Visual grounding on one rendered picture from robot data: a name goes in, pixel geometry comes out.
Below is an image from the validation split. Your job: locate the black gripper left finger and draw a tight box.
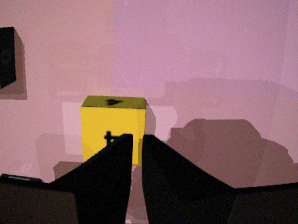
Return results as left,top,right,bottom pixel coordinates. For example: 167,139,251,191
0,133,133,224

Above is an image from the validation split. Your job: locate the yellow block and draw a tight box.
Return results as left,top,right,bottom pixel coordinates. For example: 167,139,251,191
80,95,146,167

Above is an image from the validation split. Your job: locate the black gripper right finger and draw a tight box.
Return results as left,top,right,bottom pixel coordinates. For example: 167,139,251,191
142,135,298,224

